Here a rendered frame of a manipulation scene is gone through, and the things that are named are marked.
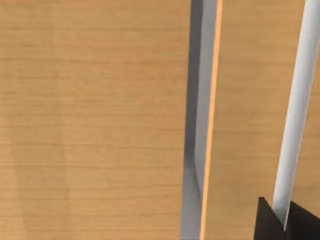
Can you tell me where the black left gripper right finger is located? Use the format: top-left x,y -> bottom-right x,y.
285,200 -> 320,240

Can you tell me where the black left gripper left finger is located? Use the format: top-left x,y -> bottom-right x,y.
253,196 -> 289,240

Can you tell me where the long metal door handle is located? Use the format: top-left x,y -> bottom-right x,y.
271,0 -> 320,230

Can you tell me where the wooden door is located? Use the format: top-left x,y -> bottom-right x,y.
199,0 -> 320,240
0,0 -> 193,240

